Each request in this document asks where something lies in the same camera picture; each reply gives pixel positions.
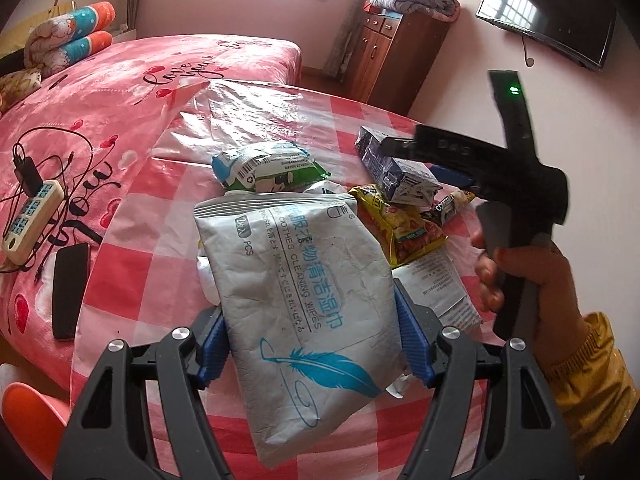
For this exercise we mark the yellow headboard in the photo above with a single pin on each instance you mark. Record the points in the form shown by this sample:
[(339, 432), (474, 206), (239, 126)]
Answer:
[(20, 35)]

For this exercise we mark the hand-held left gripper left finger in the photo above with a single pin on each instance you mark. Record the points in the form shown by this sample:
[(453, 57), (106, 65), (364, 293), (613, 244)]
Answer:
[(212, 355)]

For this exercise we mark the yellow snack wrapper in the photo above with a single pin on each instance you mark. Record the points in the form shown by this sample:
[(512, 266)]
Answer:
[(400, 230)]

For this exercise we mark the dark blue carton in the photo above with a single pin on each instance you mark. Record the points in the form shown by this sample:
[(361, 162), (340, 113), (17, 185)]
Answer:
[(390, 170)]

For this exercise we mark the green white snack packet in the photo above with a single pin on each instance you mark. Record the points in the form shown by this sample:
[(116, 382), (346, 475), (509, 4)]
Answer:
[(270, 167)]

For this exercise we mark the dark snack wrapper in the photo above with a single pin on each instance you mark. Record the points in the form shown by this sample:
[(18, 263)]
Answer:
[(450, 207)]

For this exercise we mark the beige power strip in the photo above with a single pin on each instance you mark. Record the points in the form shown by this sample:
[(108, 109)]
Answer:
[(30, 220)]

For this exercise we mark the person's right forearm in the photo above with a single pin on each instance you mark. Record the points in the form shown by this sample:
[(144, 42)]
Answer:
[(590, 385)]

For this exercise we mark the person's right hand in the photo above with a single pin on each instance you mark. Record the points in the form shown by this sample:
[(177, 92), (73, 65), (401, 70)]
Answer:
[(560, 305)]

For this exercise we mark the bed with pink sheet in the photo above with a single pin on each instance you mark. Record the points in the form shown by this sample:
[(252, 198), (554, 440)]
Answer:
[(150, 60)]

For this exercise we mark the white printed packet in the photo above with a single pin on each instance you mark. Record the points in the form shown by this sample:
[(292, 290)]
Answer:
[(435, 285)]

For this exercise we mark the folded patterned blanket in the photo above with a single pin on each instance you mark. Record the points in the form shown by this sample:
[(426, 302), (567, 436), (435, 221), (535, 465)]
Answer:
[(410, 0)]

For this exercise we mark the beige floral pillow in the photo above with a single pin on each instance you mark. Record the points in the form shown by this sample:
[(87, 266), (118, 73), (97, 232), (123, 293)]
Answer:
[(20, 87)]

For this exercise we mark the black smartphone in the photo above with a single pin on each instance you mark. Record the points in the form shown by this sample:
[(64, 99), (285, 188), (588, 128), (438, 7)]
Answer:
[(70, 290)]

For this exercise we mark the grey wet wipes packet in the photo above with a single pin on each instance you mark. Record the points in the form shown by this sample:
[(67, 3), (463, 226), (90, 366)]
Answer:
[(300, 310)]

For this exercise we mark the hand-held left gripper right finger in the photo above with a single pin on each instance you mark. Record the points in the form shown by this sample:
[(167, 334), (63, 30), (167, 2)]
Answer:
[(412, 340)]

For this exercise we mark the teal and orange folded quilt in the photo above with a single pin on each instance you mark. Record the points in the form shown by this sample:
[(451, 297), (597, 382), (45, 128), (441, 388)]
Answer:
[(70, 40)]

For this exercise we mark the red checkered plastic tablecloth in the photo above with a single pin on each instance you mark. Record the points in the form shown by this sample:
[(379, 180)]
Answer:
[(150, 285)]

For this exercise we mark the black wall television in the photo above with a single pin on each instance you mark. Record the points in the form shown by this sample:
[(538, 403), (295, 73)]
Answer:
[(545, 5)]

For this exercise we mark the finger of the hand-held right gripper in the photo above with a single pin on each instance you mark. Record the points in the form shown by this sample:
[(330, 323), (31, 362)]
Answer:
[(452, 175), (440, 146)]

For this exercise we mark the black charger adapter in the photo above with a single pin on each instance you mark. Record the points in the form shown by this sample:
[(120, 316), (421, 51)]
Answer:
[(27, 175)]

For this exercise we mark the brown wooden cabinet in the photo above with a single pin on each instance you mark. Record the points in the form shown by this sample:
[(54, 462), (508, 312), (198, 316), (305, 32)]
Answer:
[(395, 55)]

